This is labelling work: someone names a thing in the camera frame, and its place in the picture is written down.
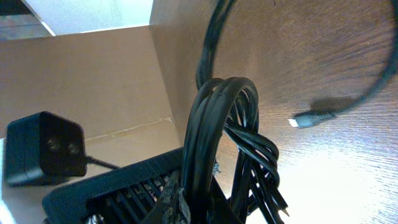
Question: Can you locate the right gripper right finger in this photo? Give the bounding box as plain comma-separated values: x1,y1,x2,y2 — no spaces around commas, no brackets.
205,176,242,224

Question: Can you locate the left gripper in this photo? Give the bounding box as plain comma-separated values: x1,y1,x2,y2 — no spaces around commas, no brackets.
42,148,182,224

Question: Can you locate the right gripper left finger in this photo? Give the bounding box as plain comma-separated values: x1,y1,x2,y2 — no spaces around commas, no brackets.
141,170,192,224

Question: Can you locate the black usb cable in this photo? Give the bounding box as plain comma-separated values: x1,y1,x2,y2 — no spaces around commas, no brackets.
180,0,398,224

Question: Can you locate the left camera cable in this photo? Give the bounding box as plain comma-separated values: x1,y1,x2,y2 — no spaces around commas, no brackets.
85,156,121,170

